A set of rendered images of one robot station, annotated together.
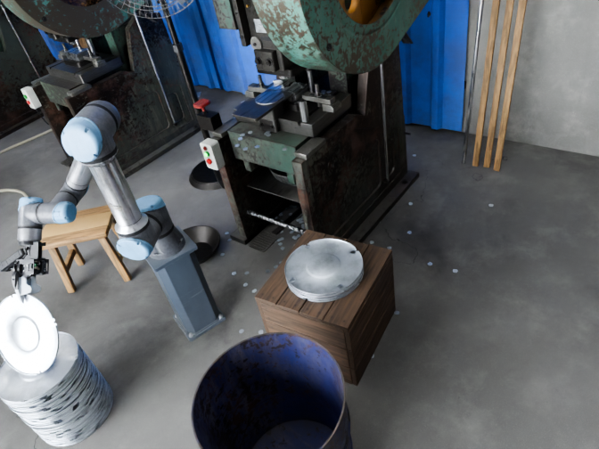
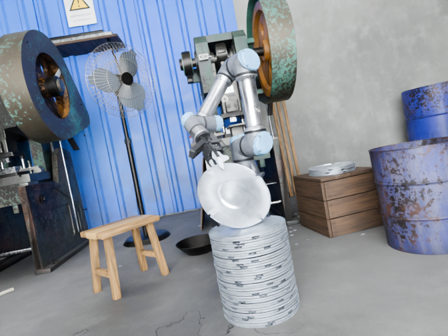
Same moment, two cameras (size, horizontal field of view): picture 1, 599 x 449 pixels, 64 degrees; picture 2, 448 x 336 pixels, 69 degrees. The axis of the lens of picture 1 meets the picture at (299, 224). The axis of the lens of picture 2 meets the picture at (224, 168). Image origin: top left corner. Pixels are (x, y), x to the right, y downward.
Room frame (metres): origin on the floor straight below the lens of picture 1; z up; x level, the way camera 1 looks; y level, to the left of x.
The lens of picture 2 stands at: (0.36, 1.95, 0.61)
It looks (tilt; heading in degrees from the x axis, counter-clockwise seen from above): 3 degrees down; 312
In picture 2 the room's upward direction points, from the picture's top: 10 degrees counter-clockwise
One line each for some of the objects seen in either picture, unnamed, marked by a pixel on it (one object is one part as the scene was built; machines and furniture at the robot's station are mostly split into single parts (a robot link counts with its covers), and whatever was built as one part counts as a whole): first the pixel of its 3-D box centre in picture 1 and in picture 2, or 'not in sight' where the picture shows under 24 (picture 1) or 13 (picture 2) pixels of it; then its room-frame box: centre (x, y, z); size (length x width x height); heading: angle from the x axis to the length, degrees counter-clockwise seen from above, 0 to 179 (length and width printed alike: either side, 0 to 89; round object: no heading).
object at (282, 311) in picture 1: (330, 303); (336, 198); (1.27, -0.05, 0.18); 0.40 x 0.38 x 0.35; 143
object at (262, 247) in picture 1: (293, 216); not in sight; (1.92, 0.02, 0.14); 0.59 x 0.10 x 0.05; 136
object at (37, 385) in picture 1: (37, 364); (247, 226); (1.15, 1.02, 0.32); 0.29 x 0.29 x 0.01
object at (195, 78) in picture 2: not in sight; (191, 66); (2.21, 0.09, 1.31); 0.22 x 0.12 x 0.22; 136
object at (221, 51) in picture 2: not in sight; (223, 65); (2.02, -0.08, 1.27); 0.21 x 0.12 x 0.34; 136
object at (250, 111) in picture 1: (266, 116); (238, 133); (1.90, 0.05, 0.72); 0.25 x 0.14 x 0.14; 136
